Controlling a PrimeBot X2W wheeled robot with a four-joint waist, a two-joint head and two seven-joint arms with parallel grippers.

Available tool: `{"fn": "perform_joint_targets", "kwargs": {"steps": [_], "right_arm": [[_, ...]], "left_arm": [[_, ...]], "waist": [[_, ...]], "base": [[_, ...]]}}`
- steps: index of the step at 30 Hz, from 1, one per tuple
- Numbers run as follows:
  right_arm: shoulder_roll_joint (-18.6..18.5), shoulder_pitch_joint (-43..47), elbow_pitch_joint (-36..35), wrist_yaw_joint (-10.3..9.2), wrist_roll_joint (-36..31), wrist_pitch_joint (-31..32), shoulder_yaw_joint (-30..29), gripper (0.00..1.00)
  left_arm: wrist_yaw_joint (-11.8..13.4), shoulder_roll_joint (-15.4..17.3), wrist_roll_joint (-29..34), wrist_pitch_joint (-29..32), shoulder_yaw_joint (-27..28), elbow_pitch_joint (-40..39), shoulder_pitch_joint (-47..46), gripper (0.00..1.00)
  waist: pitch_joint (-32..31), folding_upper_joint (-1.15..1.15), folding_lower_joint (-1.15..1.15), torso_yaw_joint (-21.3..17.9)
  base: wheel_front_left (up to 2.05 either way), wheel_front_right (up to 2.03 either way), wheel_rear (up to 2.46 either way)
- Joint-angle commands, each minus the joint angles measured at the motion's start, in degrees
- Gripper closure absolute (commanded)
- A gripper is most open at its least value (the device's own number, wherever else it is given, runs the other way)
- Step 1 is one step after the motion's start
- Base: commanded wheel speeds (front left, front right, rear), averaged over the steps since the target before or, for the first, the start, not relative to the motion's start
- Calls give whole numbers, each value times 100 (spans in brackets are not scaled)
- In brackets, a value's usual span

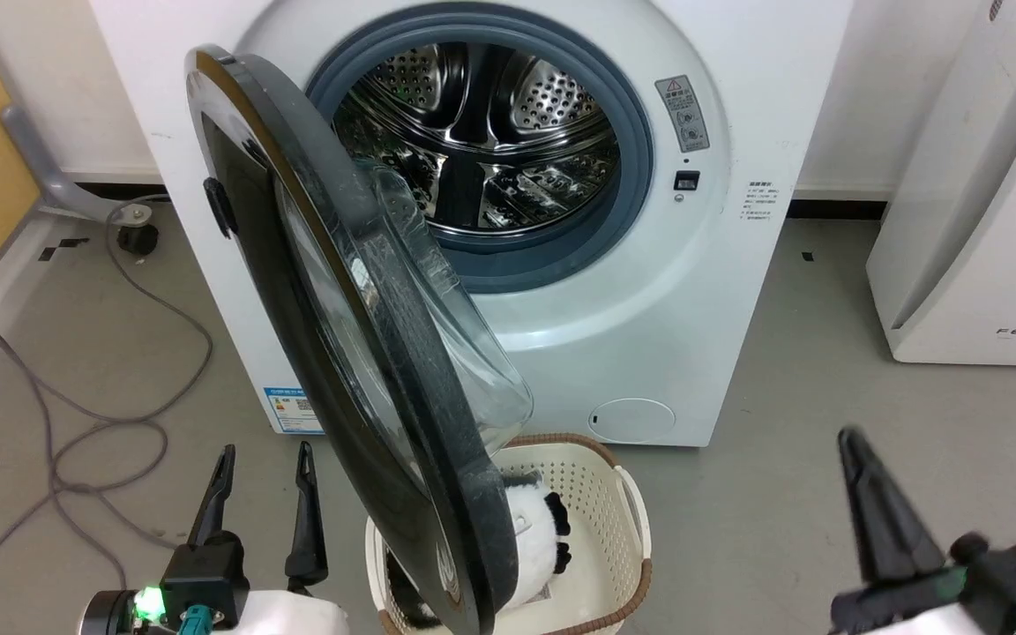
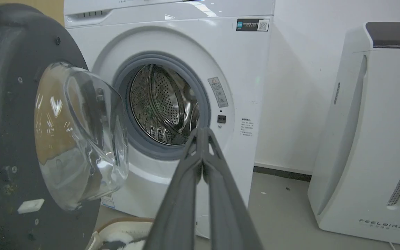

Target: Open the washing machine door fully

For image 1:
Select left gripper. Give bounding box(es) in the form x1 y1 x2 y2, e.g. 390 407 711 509
80 441 352 635

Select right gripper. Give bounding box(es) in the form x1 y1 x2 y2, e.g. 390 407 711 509
829 427 1016 635

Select black round washer door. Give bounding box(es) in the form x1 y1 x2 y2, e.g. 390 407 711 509
183 44 535 635

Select white front-load washing machine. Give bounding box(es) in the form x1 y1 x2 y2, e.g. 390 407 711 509
89 0 855 448

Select grey rubber door gasket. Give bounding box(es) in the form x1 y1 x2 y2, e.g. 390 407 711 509
304 12 655 295

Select blue energy label sticker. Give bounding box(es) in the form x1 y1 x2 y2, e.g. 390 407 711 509
263 385 325 435

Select white and black plush toy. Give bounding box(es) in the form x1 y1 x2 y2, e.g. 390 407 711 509
385 476 573 630

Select cream laundry basket brown rim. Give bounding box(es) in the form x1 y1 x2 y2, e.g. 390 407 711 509
364 432 654 635

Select black caster wheel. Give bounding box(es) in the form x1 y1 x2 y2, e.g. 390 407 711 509
116 224 160 258

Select white air purifier appliance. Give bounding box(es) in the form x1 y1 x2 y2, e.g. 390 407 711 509
865 0 1016 368

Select grey metal furniture leg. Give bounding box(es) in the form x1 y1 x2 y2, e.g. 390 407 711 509
0 104 153 223

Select grey warning sticker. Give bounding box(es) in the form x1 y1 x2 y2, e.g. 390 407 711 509
655 75 711 153

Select stainless steel washer drum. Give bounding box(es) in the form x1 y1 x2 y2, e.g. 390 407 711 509
332 41 624 239

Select grey floor cable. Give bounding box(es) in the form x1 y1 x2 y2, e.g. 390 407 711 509
0 190 214 635

